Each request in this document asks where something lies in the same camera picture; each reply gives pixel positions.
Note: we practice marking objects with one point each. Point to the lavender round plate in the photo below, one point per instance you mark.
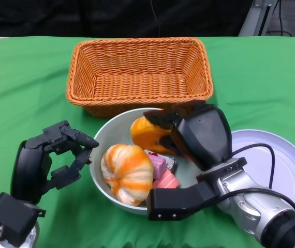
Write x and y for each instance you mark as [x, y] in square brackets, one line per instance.
[287, 160]

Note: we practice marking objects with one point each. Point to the chocolate cake with sugar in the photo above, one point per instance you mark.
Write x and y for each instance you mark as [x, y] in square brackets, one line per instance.
[170, 162]

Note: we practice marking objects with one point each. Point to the grey-green bowl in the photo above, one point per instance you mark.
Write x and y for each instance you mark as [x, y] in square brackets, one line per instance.
[116, 131]

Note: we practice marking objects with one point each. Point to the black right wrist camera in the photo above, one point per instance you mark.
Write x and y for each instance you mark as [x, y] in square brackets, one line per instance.
[178, 204]

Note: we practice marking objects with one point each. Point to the black backdrop curtain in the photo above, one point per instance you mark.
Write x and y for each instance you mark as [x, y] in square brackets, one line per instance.
[59, 18]

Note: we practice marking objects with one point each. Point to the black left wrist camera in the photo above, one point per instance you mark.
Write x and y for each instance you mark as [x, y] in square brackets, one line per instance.
[10, 219]

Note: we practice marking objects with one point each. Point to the green tablecloth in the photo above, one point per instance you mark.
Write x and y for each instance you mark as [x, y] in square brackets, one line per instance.
[33, 77]

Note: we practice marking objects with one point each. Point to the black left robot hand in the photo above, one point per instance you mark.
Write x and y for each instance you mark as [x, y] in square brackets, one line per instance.
[28, 170]

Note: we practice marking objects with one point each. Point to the light pink striped cake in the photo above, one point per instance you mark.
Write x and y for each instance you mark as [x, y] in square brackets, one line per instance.
[167, 180]

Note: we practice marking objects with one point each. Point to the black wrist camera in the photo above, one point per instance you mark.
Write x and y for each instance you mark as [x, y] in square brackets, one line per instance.
[10, 219]
[178, 204]

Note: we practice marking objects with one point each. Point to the orange wicker basket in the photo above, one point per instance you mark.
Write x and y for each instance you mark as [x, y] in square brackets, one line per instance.
[142, 85]

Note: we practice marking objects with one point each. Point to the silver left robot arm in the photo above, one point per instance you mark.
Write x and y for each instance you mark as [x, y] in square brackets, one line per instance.
[31, 235]

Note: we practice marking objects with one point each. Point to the magenta cake block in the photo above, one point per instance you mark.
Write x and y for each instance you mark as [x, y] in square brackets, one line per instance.
[158, 165]

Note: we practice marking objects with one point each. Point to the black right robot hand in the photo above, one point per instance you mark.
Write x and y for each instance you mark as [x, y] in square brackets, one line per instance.
[204, 137]

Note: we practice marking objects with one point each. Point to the orange white striped bun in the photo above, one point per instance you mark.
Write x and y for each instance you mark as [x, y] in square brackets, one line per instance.
[126, 173]

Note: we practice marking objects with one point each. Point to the grey metal stand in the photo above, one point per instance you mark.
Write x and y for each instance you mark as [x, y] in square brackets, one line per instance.
[253, 19]

